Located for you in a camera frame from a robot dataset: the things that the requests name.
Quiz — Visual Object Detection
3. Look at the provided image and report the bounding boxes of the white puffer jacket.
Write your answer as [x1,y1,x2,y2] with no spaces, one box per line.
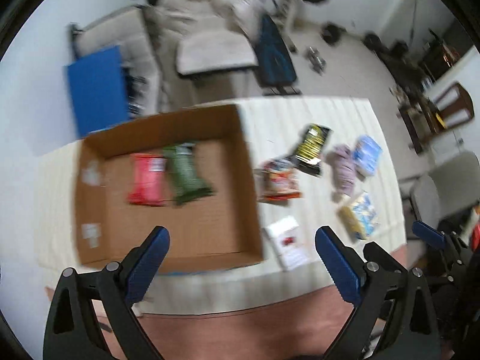
[154,0,262,42]

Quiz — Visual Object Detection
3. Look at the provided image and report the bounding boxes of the brown cardboard box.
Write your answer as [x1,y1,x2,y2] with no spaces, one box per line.
[74,104,264,272]

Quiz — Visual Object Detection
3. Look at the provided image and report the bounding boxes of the blue weight bench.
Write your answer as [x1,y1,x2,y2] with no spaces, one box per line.
[254,14,301,97]

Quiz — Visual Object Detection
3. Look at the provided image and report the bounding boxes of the red snack packet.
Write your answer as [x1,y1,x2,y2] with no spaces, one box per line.
[128,154,166,206]

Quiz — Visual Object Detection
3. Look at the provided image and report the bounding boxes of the white paper packet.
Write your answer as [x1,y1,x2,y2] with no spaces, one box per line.
[264,215,310,272]

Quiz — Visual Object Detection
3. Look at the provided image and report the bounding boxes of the lilac fluffy cloth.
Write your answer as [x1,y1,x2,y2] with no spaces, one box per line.
[326,145,356,203]

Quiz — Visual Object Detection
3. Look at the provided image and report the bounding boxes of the striped cream table mat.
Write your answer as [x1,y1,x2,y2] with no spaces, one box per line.
[33,96,386,314]

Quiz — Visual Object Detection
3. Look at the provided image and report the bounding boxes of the orange cartoon snack bag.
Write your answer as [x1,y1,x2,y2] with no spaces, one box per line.
[255,157,303,203]

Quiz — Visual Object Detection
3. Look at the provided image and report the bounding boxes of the black shoe wipes packet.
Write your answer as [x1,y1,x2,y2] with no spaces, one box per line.
[290,124,332,176]

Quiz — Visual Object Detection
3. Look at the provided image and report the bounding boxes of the beige chair with jacket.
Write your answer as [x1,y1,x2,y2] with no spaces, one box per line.
[144,0,264,87]

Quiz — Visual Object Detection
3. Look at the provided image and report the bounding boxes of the blue foam mat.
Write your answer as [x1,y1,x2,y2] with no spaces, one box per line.
[66,46,129,138]

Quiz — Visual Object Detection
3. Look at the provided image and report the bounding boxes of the grey chair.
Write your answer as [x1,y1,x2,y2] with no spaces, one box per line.
[398,151,479,228]

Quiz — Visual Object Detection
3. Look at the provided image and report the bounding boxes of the green snack packet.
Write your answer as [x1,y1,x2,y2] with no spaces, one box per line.
[163,141,215,206]

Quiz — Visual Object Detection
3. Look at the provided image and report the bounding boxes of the chrome dumbbell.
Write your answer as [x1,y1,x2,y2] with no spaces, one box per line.
[304,46,326,75]

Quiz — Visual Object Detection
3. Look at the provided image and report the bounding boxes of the yellow blue tissue pack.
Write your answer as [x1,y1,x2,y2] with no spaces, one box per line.
[337,191,378,240]

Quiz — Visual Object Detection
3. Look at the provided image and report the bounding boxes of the beige padded chair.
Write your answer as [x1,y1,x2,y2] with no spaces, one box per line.
[70,5,164,116]

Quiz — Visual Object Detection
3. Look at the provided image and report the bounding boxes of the wooden chair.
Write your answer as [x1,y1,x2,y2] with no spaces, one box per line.
[433,82,475,132]

